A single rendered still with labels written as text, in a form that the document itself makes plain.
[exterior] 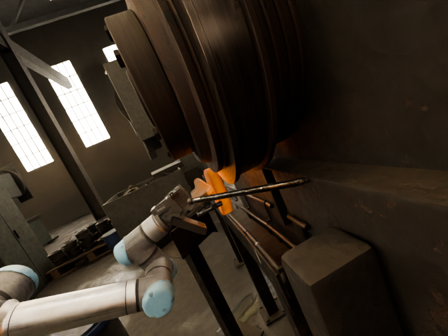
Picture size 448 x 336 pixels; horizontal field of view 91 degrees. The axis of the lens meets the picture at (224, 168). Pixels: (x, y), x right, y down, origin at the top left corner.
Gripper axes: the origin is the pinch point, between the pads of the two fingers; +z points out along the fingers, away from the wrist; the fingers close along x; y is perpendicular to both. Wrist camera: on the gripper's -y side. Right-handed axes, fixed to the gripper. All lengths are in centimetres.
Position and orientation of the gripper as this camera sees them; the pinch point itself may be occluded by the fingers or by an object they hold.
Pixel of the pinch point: (215, 185)
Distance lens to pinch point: 70.0
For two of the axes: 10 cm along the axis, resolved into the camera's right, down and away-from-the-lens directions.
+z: 7.6, -6.4, 1.1
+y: -6.2, -7.6, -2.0
